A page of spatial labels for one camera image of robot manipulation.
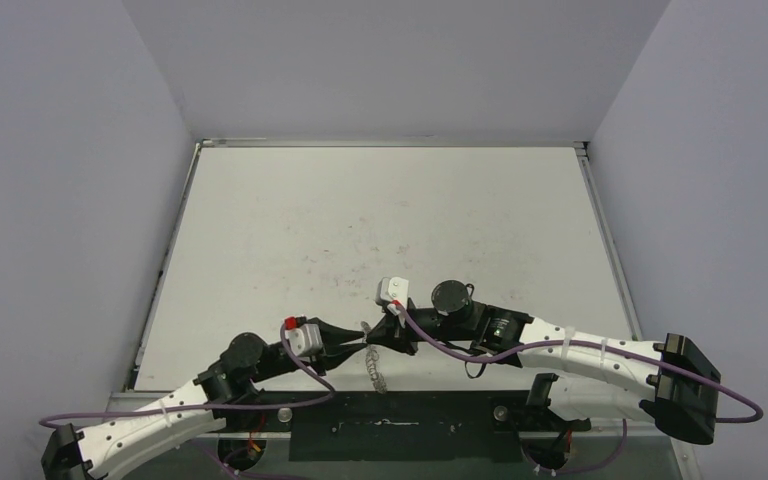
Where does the metal disc with keyrings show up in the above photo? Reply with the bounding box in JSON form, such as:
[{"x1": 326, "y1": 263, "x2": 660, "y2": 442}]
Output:
[{"x1": 360, "y1": 321, "x2": 388, "y2": 394}]

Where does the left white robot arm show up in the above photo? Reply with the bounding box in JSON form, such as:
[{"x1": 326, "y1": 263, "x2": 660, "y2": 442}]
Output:
[{"x1": 40, "y1": 317, "x2": 365, "y2": 479}]

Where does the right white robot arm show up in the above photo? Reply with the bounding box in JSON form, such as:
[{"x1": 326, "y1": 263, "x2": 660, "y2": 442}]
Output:
[{"x1": 367, "y1": 277, "x2": 721, "y2": 445}]

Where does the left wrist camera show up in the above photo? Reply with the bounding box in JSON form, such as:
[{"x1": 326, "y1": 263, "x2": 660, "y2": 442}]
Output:
[{"x1": 284, "y1": 317, "x2": 324, "y2": 358}]

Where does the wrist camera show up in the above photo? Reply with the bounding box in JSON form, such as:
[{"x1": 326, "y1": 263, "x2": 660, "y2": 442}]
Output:
[
  {"x1": 375, "y1": 277, "x2": 409, "y2": 307},
  {"x1": 284, "y1": 317, "x2": 324, "y2": 358}
]

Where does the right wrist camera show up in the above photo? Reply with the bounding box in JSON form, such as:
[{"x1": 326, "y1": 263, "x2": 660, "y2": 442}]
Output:
[{"x1": 375, "y1": 277, "x2": 409, "y2": 307}]

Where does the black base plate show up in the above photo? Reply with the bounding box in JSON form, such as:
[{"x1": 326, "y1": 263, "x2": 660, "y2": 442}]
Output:
[{"x1": 217, "y1": 390, "x2": 591, "y2": 463}]

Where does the aluminium frame rail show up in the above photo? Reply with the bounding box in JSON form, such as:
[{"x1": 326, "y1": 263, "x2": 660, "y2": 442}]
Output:
[{"x1": 108, "y1": 390, "x2": 695, "y2": 440}]

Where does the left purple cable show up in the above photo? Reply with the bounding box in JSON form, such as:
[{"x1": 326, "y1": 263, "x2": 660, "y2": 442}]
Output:
[{"x1": 38, "y1": 321, "x2": 338, "y2": 480}]

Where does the purple cable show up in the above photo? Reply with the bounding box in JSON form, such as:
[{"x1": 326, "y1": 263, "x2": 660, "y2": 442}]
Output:
[
  {"x1": 38, "y1": 321, "x2": 338, "y2": 480},
  {"x1": 389, "y1": 301, "x2": 765, "y2": 475}
]

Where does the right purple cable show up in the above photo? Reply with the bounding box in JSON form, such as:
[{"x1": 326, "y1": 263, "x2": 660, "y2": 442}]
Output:
[{"x1": 389, "y1": 301, "x2": 765, "y2": 475}]

